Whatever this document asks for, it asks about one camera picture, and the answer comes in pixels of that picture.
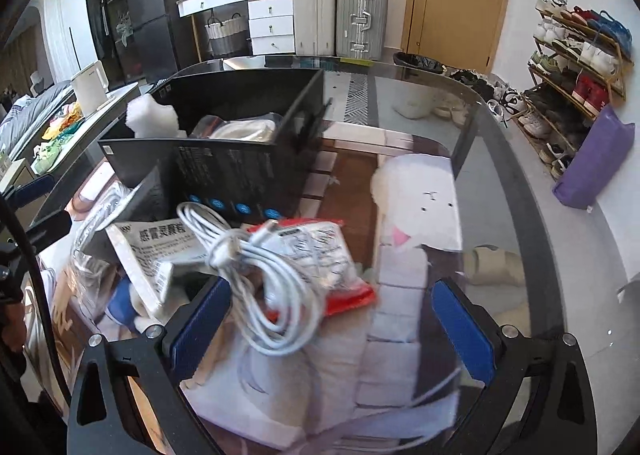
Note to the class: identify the dark glass wardrobe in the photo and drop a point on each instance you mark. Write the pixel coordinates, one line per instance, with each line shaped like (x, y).
(102, 10)

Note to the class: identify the white pouch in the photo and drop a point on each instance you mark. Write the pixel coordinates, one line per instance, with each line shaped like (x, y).
(240, 131)

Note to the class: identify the beige slipper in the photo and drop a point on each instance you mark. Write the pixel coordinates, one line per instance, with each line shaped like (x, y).
(492, 265)

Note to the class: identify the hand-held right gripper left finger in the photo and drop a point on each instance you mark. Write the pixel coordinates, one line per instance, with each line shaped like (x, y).
(200, 330)

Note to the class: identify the woven laundry basket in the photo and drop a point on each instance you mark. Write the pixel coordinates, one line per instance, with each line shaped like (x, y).
(227, 35)

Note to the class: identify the purple bag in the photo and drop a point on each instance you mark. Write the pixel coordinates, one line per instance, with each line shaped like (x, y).
(595, 160)

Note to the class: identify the white dresser with drawers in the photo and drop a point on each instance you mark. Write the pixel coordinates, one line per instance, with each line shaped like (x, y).
(270, 25)

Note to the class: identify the pile of snack packets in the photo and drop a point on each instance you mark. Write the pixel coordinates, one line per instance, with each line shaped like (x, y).
(60, 132)

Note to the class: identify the trash bin with black liner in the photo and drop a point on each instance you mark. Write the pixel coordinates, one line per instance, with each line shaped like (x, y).
(420, 64)

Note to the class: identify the black refrigerator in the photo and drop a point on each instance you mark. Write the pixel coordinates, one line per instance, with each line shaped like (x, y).
(160, 10)

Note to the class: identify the black cardboard box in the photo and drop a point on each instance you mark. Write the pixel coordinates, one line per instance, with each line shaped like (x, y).
(225, 170)

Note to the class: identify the white suitcase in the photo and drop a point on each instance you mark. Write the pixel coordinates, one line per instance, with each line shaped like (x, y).
(315, 15)

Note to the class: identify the pile of shoes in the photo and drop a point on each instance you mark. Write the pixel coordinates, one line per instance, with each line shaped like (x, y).
(495, 95)

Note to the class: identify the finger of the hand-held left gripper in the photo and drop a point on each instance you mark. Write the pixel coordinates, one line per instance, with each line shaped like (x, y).
(39, 183)
(47, 227)

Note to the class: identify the shoe rack with shoes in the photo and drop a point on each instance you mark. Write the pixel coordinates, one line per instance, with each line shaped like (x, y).
(575, 65)

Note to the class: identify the white electric kettle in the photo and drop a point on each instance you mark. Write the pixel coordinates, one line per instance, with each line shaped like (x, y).
(90, 90)

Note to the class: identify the printed mat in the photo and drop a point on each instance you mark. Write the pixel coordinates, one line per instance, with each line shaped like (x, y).
(350, 185)

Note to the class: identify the red and white packet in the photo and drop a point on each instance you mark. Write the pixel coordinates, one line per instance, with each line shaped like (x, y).
(325, 250)

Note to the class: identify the wooden door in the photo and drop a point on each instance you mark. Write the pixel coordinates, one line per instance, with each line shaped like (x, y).
(460, 0)

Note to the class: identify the white medicine packet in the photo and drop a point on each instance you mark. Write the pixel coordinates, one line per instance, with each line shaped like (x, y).
(145, 255)

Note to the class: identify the white plush toy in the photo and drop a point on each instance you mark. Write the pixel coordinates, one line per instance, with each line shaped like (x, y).
(150, 117)

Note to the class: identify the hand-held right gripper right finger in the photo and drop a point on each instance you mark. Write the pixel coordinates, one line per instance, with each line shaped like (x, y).
(462, 330)

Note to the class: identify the bed with grey bedding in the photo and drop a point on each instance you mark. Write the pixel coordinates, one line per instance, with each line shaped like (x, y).
(35, 105)

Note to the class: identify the silver suitcase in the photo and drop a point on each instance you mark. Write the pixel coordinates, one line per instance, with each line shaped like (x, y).
(362, 17)

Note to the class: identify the grey coffee table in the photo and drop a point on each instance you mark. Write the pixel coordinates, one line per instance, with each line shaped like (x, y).
(117, 100)

